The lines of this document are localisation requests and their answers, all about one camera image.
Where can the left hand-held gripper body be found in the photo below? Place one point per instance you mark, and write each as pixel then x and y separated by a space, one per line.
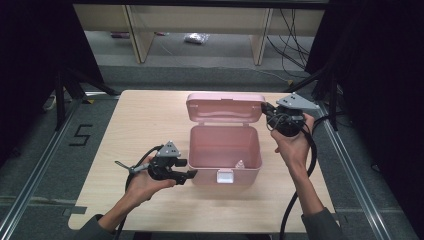
pixel 161 168

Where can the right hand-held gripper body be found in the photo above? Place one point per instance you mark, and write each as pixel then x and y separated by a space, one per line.
pixel 288 121

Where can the pink plastic storage box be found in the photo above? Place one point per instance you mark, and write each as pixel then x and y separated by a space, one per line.
pixel 223 146

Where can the person's left hand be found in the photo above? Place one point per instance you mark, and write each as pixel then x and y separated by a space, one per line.
pixel 143 186

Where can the person's right hand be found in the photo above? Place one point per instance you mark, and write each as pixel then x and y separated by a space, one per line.
pixel 295 150

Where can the yellow tape piece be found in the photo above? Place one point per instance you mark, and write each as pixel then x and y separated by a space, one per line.
pixel 290 82
pixel 88 101

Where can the black metal stand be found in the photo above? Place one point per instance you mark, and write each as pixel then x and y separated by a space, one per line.
pixel 60 100
pixel 333 100

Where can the black tape strip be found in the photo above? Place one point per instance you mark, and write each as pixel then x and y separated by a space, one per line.
pixel 75 210

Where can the clear plastic bag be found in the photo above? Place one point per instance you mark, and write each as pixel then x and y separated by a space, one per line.
pixel 196 38

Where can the black curtain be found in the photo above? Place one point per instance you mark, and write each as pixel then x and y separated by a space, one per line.
pixel 383 83
pixel 33 66

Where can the white floor object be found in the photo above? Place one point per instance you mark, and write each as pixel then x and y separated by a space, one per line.
pixel 50 102

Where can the metal floor rail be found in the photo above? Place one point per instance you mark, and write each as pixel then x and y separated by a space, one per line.
pixel 350 173
pixel 40 166

